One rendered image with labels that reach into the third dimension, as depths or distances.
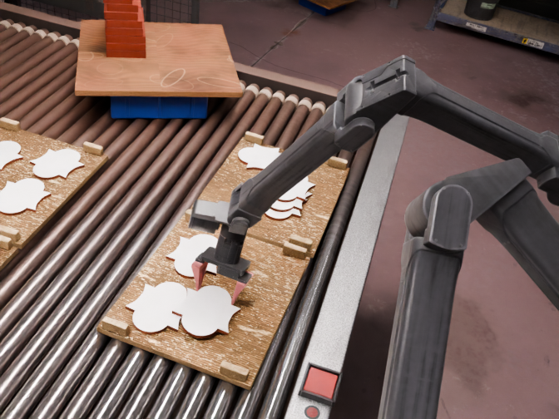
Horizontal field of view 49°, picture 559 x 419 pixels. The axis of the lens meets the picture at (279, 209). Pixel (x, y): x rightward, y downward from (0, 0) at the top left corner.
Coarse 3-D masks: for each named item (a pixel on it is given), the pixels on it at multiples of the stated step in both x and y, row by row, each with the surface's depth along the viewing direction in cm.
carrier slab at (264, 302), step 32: (160, 256) 147; (256, 256) 151; (288, 256) 152; (128, 288) 138; (192, 288) 140; (224, 288) 141; (256, 288) 143; (288, 288) 144; (128, 320) 131; (256, 320) 135; (160, 352) 126; (192, 352) 127; (224, 352) 128; (256, 352) 129
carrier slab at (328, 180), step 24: (240, 144) 188; (264, 144) 189; (240, 168) 178; (336, 168) 184; (216, 192) 168; (312, 192) 174; (336, 192) 175; (264, 216) 163; (312, 216) 165; (264, 240) 157; (288, 240) 157; (312, 240) 158
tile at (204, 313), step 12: (204, 288) 138; (216, 288) 139; (192, 300) 135; (204, 300) 136; (216, 300) 136; (228, 300) 137; (180, 312) 132; (192, 312) 132; (204, 312) 133; (216, 312) 134; (228, 312) 134; (192, 324) 130; (204, 324) 130; (216, 324) 131; (192, 336) 128; (204, 336) 128
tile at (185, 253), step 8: (184, 240) 150; (192, 240) 151; (200, 240) 151; (208, 240) 152; (216, 240) 152; (184, 248) 148; (192, 248) 149; (200, 248) 149; (168, 256) 146; (176, 256) 146; (184, 256) 146; (192, 256) 147; (176, 264) 144; (184, 264) 144; (208, 264) 145; (176, 272) 143; (184, 272) 142; (192, 272) 143; (208, 272) 144
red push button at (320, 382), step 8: (312, 368) 128; (312, 376) 127; (320, 376) 127; (328, 376) 127; (336, 376) 128; (312, 384) 125; (320, 384) 126; (328, 384) 126; (320, 392) 124; (328, 392) 124
